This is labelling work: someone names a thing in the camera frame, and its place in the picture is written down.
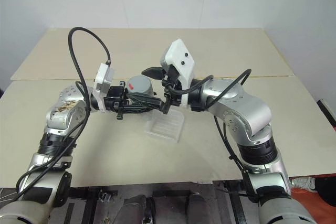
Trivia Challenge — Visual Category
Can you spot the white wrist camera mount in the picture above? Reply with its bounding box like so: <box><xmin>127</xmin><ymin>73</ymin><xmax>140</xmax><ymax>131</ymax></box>
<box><xmin>93</xmin><ymin>62</ymin><xmax>116</xmax><ymax>114</ymax></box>
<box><xmin>159</xmin><ymin>39</ymin><xmax>195</xmax><ymax>108</ymax></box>

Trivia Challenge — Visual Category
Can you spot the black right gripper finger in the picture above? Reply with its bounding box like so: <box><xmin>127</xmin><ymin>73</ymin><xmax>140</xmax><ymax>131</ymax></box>
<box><xmin>141</xmin><ymin>67</ymin><xmax>166</xmax><ymax>80</ymax></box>
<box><xmin>159</xmin><ymin>97</ymin><xmax>172</xmax><ymax>116</ymax></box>
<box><xmin>128</xmin><ymin>94</ymin><xmax>162</xmax><ymax>106</ymax></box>

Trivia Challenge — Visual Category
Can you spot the white crumpled cloth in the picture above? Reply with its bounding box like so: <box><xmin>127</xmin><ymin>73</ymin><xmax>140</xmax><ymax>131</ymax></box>
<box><xmin>290</xmin><ymin>176</ymin><xmax>316</xmax><ymax>191</ymax></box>

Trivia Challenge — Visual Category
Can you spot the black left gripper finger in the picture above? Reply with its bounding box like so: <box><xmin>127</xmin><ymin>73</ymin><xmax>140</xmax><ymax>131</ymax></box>
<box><xmin>123</xmin><ymin>104</ymin><xmax>160</xmax><ymax>113</ymax></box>

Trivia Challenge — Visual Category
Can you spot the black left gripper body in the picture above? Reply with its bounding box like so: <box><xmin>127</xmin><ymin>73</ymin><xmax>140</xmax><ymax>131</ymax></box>
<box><xmin>103</xmin><ymin>80</ymin><xmax>130</xmax><ymax>121</ymax></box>

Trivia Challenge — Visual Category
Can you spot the metal table frame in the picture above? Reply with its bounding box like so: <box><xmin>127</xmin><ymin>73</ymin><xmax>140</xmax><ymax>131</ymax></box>
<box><xmin>67</xmin><ymin>179</ymin><xmax>247</xmax><ymax>224</ymax></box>

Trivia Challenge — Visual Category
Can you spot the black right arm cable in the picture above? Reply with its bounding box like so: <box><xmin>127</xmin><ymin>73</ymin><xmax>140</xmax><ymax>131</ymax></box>
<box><xmin>162</xmin><ymin>68</ymin><xmax>260</xmax><ymax>204</ymax></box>

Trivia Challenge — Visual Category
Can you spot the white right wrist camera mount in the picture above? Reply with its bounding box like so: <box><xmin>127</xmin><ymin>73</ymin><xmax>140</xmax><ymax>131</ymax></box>
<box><xmin>159</xmin><ymin>39</ymin><xmax>195</xmax><ymax>108</ymax></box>

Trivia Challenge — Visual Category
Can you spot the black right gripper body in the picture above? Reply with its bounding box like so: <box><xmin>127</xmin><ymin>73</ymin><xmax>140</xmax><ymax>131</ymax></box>
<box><xmin>161</xmin><ymin>64</ymin><xmax>183</xmax><ymax>107</ymax></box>

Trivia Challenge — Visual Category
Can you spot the red fabric item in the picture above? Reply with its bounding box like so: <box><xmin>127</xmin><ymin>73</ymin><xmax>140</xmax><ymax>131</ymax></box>
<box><xmin>291</xmin><ymin>187</ymin><xmax>336</xmax><ymax>224</ymax></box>

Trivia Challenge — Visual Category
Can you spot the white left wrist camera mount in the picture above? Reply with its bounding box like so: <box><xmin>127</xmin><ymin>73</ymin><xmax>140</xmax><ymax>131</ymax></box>
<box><xmin>93</xmin><ymin>62</ymin><xmax>116</xmax><ymax>114</ymax></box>

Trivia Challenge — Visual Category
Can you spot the dark rounded shape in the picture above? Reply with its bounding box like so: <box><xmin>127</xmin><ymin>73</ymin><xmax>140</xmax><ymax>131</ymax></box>
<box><xmin>122</xmin><ymin>194</ymin><xmax>148</xmax><ymax>224</ymax></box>

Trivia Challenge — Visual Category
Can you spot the clear plastic box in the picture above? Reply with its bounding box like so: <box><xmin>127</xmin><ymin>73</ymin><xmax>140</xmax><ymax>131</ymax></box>
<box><xmin>143</xmin><ymin>108</ymin><xmax>185</xmax><ymax>144</ymax></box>

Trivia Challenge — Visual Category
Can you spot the black object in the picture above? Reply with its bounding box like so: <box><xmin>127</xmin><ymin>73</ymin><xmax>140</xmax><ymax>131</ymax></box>
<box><xmin>317</xmin><ymin>98</ymin><xmax>336</xmax><ymax>132</ymax></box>

